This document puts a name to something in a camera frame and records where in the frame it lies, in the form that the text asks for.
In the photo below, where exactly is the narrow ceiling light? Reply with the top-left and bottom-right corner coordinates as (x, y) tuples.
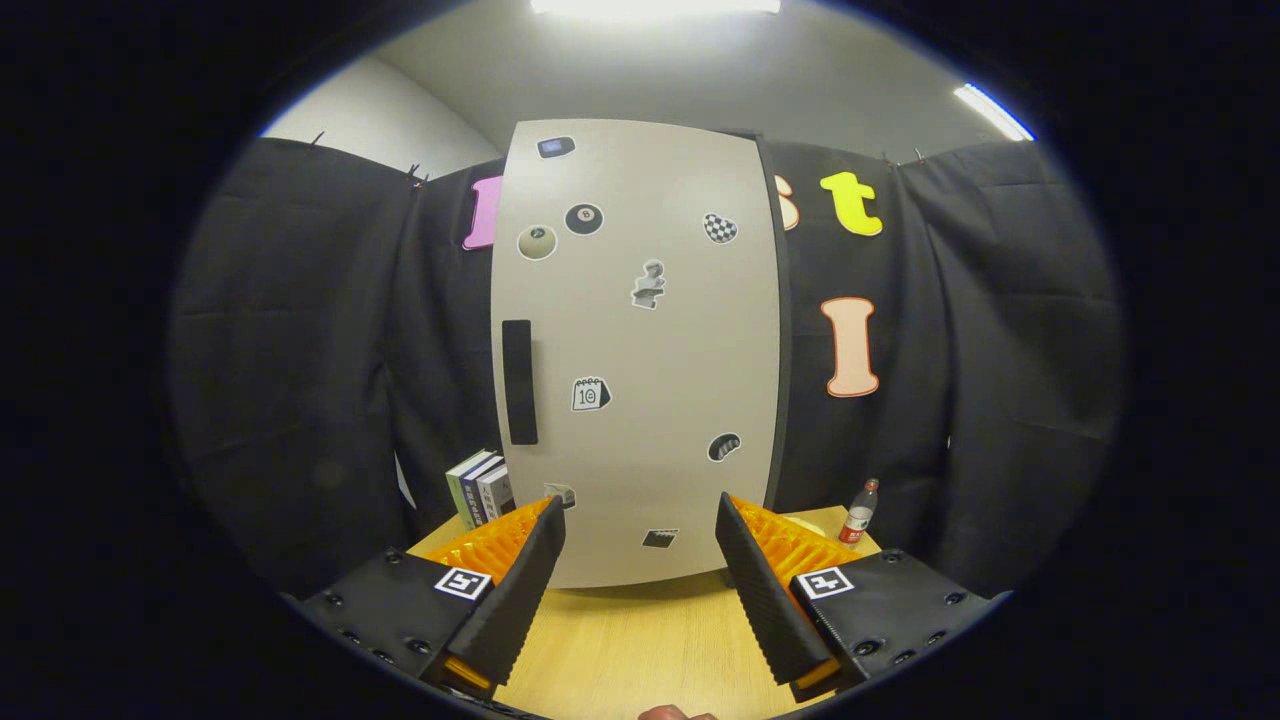
(952, 83), (1036, 143)

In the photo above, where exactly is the dark blue book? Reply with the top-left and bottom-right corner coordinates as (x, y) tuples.
(462, 457), (504, 528)

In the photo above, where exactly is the large ceiling light panel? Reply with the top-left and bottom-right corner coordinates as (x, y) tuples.
(530, 0), (781, 16)

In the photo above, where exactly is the clear bottle red label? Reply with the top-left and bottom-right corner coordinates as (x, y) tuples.
(838, 478), (881, 546)

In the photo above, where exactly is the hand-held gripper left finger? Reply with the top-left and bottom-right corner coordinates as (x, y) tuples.
(295, 495), (567, 701)

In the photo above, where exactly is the black backdrop cloth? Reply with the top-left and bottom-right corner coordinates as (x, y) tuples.
(168, 135), (1126, 601)

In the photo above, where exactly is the yellow round object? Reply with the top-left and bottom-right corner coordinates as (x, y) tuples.
(778, 513), (849, 546)

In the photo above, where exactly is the black door handle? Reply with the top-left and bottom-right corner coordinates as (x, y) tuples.
(502, 319), (539, 446)

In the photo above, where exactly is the white and grey book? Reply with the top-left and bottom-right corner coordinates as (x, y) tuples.
(478, 465), (516, 521)

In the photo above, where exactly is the beige shoe cabinet door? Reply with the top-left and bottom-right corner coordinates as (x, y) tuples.
(490, 118), (783, 589)

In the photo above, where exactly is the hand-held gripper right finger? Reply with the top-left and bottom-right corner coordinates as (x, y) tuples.
(714, 492), (1006, 703)

